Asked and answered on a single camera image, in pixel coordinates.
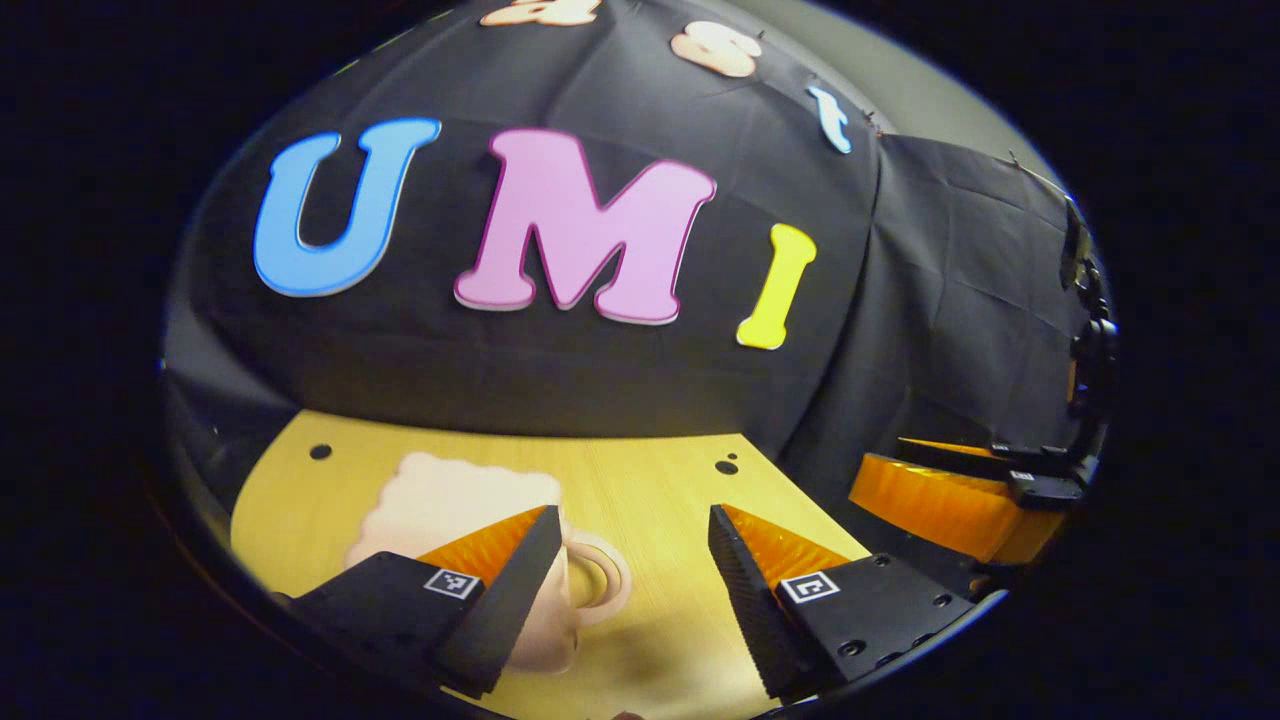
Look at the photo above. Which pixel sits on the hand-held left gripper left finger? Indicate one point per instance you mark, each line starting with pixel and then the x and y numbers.
pixel 510 610

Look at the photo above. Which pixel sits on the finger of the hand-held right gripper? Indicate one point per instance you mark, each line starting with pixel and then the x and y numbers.
pixel 940 505
pixel 1000 458

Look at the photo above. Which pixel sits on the pink suitcase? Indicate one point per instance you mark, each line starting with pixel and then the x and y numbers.
pixel 450 500

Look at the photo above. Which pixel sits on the black backdrop cloth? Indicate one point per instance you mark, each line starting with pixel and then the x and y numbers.
pixel 600 380

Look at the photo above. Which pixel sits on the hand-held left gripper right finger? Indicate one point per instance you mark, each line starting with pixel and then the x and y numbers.
pixel 750 610

